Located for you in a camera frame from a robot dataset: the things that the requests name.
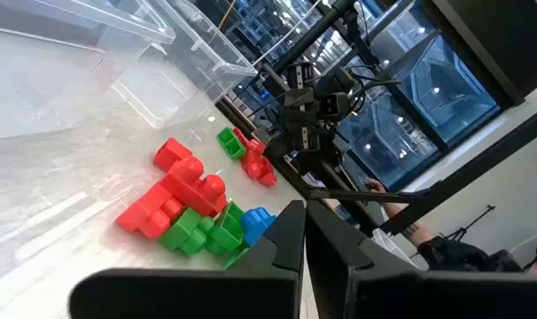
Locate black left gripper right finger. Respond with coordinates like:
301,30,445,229
306,199,537,319

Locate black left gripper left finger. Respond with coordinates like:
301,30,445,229
68,198,307,319

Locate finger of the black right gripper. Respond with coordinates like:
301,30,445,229
285,63,315,89
293,126,322,152

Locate green toy building block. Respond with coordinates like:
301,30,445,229
216,127,247,160
157,206,215,256
223,245,252,270
206,201,247,256

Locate blue toy building block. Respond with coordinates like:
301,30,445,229
240,206,277,247

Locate person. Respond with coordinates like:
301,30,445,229
364,176,537,276

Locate black tripod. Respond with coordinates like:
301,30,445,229
445,204,496,243

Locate clear plastic bin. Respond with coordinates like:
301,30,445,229
113,0,259,129
0,0,176,141

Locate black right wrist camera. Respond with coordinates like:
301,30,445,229
319,91,353,121

